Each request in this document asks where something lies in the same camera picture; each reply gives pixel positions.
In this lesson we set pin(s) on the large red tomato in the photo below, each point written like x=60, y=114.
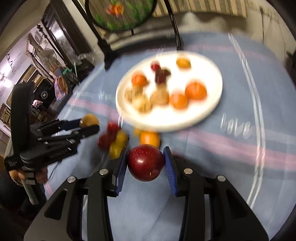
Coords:
x=105, y=141

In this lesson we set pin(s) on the white oval plate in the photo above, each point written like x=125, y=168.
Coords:
x=166, y=118

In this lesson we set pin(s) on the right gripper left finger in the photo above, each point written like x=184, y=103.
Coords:
x=61, y=216

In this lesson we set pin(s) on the blue striped tablecloth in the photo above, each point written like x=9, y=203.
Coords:
x=249, y=138

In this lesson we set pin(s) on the black round picture stand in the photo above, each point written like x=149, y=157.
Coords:
x=121, y=16

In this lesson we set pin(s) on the small yellow-green fruit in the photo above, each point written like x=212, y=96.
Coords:
x=88, y=120

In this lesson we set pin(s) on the small red tomato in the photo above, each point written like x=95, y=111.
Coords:
x=155, y=66
x=112, y=128

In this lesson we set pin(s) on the small olive fruit top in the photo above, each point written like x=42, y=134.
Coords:
x=137, y=132

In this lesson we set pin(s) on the yellow-orange tomato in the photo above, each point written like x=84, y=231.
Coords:
x=183, y=63

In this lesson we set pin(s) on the pale beige small fruit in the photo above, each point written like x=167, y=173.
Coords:
x=141, y=104

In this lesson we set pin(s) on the orange fruit upper middle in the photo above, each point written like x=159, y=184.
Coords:
x=150, y=138

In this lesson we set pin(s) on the large orange mandarin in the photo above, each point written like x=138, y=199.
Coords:
x=196, y=91

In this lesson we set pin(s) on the person's hand holding handle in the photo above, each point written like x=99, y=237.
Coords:
x=20, y=175

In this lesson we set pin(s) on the standing fan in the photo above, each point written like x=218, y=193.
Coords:
x=48, y=58

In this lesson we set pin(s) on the brown potato-like fruit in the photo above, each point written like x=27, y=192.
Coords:
x=130, y=93

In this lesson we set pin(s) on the large beige round fruit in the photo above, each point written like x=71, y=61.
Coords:
x=160, y=97

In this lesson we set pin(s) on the checkered beige curtain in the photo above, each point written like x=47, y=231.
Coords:
x=224, y=7

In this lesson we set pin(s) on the dark red plum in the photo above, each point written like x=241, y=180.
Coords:
x=145, y=162

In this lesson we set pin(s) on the orange mandarin near front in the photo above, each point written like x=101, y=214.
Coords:
x=178, y=100

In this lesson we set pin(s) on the small orange on plate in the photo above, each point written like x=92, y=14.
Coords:
x=139, y=80

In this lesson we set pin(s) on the olive green tomato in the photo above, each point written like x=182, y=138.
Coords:
x=115, y=150

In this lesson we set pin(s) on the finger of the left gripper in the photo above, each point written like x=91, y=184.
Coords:
x=75, y=135
x=54, y=126

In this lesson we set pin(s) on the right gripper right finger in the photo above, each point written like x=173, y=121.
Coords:
x=231, y=217

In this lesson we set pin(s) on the large dark purple fruit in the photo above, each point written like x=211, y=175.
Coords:
x=161, y=75

